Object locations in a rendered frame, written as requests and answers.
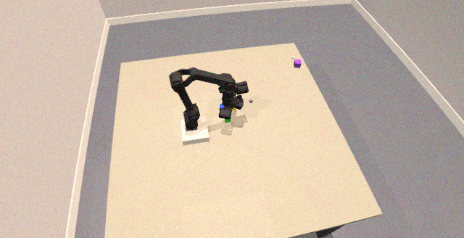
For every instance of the small purple cube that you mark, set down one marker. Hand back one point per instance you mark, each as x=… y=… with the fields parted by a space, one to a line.
x=297 y=63

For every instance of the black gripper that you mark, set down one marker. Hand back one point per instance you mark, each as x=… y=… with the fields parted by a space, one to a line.
x=226 y=111

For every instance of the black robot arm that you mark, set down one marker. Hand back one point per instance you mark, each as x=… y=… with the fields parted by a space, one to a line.
x=226 y=83

